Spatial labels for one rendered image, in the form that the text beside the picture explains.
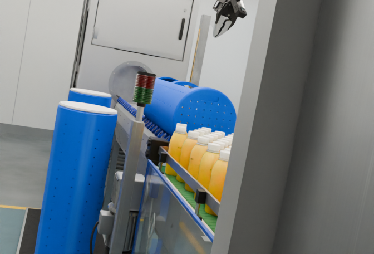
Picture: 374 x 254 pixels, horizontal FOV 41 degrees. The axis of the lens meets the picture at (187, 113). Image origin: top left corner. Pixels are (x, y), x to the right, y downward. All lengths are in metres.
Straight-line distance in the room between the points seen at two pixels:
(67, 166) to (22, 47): 4.88
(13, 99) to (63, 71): 0.78
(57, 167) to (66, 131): 0.18
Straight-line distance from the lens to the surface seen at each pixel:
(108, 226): 1.93
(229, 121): 2.15
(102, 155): 2.36
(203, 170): 1.52
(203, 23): 3.58
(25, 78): 7.14
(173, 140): 1.83
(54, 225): 2.43
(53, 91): 7.13
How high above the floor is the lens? 1.28
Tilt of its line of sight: 5 degrees down
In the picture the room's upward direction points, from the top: 10 degrees clockwise
